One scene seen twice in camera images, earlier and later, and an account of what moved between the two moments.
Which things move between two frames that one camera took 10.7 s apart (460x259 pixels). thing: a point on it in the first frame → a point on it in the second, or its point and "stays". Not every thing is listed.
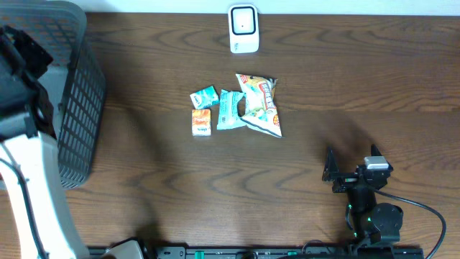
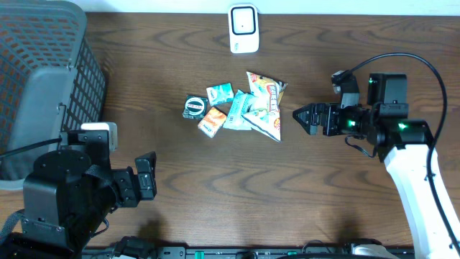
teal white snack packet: (228, 117) → (241, 103)
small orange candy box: (201, 122) → (211, 123)
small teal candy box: (205, 98) → (220, 94)
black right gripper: (331, 172) → (315, 116)
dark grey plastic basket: (74, 80) stays
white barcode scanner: (244, 28) stays
